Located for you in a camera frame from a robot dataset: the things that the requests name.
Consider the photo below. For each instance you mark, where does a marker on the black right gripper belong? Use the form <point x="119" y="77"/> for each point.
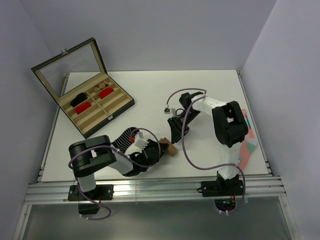
<point x="175" y="128"/>

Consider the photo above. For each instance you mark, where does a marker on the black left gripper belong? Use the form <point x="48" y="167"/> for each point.
<point x="152" y="143"/>

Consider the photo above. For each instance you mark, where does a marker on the tan ribbed sock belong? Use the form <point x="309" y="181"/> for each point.
<point x="171" y="150"/>

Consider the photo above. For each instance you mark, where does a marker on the black white striped sock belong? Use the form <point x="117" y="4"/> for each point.
<point x="123" y="142"/>

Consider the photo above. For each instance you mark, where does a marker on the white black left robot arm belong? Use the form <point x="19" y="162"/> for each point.
<point x="129" y="154"/>

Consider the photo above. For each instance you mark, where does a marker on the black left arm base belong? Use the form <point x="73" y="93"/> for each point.
<point x="102" y="192"/>

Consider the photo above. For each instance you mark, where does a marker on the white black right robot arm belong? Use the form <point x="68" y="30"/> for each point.
<point x="230" y="129"/>

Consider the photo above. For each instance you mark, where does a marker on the pink patterned sock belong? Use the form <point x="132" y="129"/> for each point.
<point x="249" y="144"/>

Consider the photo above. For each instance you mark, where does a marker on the red rolled sock right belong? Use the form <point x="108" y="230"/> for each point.
<point x="105" y="92"/>

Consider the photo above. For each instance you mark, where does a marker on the red rolled sock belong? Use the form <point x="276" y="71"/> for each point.
<point x="82" y="107"/>
<point x="105" y="92"/>

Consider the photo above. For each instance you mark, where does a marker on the beige rolled sock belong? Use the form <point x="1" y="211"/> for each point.
<point x="100" y="86"/>

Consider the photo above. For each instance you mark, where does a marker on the red rolled sock left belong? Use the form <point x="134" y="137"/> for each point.
<point x="82" y="107"/>

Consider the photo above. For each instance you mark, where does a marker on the black compartment storage box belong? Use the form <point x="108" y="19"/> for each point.
<point x="78" y="70"/>

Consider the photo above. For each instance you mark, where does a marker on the black rolled sock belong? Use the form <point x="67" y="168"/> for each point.
<point x="78" y="99"/>

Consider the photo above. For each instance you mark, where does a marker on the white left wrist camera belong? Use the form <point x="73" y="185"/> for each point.
<point x="140" y="142"/>

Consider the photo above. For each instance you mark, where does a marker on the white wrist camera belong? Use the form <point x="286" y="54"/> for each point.
<point x="171" y="111"/>
<point x="140" y="142"/>

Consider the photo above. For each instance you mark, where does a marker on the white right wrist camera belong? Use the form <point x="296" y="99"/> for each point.
<point x="171" y="111"/>

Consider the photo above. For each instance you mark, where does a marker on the aluminium rail frame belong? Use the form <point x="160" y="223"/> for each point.
<point x="162" y="203"/>

